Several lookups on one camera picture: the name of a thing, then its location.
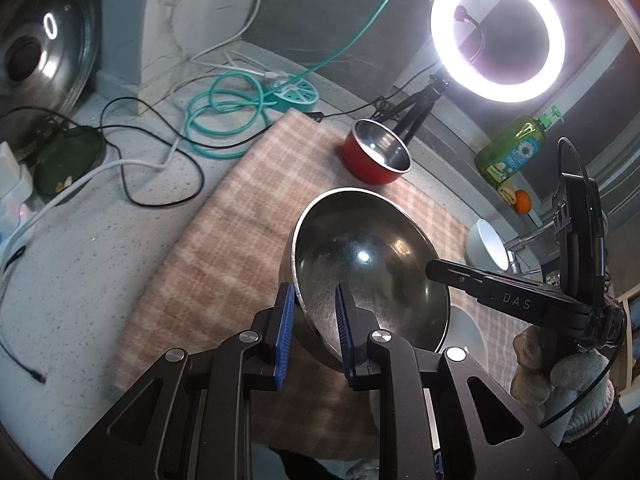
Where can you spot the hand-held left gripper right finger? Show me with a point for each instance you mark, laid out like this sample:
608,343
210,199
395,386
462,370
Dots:
345,330

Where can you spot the teal round power socket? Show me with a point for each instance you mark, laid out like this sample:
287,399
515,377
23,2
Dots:
297,95

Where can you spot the dark green glass dish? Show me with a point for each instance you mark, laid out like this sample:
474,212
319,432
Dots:
70,160

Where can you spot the white power strip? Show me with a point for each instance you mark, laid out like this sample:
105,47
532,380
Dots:
12,225

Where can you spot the person's right hand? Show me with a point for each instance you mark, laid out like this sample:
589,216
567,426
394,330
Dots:
575,375

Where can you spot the chrome faucet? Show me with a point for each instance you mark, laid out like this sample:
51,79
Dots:
530,237

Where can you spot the orange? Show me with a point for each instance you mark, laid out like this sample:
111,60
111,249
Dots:
523,202

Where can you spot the green dish soap bottle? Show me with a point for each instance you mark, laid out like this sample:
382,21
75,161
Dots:
515,150

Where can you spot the beige plaid cloth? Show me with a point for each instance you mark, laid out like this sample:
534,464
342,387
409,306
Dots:
200,260

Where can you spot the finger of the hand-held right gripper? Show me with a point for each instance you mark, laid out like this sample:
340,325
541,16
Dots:
455,275

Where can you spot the white power adapter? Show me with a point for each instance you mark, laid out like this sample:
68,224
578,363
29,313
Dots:
10,165

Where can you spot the red bowl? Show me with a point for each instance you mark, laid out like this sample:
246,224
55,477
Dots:
360,160

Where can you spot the stainless steel bowl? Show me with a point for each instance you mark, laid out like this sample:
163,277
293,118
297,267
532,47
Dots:
370,260

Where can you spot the yellow cloth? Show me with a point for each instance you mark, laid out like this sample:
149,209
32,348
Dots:
507,196

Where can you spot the person's right forearm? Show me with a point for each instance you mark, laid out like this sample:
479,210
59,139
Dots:
610,430

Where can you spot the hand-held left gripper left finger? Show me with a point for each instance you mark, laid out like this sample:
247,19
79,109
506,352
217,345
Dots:
285,335

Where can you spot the light blue bowl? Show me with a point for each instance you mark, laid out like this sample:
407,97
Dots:
487,250

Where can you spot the steel pot lid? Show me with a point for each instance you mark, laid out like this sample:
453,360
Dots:
50,60

